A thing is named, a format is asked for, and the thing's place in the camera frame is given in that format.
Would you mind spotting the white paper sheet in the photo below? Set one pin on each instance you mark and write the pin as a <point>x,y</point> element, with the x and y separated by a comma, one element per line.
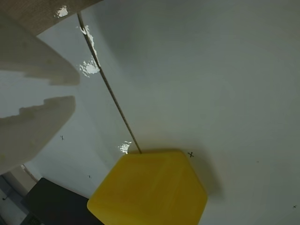
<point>100,122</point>
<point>211,82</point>

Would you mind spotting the yellow cube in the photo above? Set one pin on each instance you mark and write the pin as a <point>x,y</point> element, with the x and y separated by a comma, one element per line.
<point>150,187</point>

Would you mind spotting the black open box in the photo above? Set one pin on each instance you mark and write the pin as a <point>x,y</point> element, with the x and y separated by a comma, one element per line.
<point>61,206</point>

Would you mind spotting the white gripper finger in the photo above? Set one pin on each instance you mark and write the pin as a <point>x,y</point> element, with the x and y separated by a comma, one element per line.
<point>28,56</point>
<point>30,131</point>

